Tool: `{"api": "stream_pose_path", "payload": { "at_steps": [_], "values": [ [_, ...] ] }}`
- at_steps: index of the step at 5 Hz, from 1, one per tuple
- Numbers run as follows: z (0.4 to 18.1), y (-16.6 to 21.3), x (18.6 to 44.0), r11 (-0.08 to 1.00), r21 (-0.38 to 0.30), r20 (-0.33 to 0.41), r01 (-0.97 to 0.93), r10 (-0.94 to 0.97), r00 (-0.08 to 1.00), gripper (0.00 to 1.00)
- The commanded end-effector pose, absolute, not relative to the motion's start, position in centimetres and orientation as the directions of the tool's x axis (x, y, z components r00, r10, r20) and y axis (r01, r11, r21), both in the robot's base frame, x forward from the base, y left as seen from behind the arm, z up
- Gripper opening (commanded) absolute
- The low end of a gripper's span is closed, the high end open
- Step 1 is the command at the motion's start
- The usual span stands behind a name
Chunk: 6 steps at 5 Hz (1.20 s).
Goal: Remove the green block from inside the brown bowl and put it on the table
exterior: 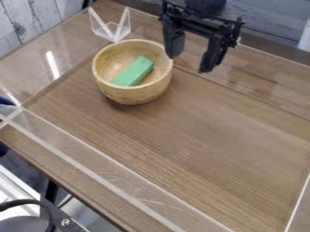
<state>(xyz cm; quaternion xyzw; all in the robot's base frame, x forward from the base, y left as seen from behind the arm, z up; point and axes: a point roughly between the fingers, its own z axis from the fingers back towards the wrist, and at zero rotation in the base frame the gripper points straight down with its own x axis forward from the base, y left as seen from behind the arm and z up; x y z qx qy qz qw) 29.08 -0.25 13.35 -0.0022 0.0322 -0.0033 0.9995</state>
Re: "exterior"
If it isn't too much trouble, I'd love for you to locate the clear acrylic corner bracket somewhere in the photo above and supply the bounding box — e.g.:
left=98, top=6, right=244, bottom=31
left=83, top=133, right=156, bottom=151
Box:
left=89, top=7, right=131, bottom=43

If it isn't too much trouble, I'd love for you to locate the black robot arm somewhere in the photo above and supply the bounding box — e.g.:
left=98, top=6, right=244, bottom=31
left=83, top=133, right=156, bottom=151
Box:
left=160, top=0, right=245, bottom=73

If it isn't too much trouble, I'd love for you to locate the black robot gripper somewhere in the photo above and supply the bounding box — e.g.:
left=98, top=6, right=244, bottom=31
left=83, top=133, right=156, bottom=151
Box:
left=162, top=0, right=245, bottom=73

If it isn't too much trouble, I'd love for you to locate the green rectangular block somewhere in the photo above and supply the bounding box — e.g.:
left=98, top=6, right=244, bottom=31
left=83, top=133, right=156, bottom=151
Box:
left=110, top=56, right=156, bottom=87

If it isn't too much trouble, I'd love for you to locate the black cable loop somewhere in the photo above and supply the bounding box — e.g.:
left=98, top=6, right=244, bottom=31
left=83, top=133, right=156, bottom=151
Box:
left=0, top=198, right=57, bottom=232

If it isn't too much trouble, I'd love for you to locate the brown wooden bowl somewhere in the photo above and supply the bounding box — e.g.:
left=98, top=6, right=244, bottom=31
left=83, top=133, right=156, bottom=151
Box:
left=93, top=39, right=174, bottom=105

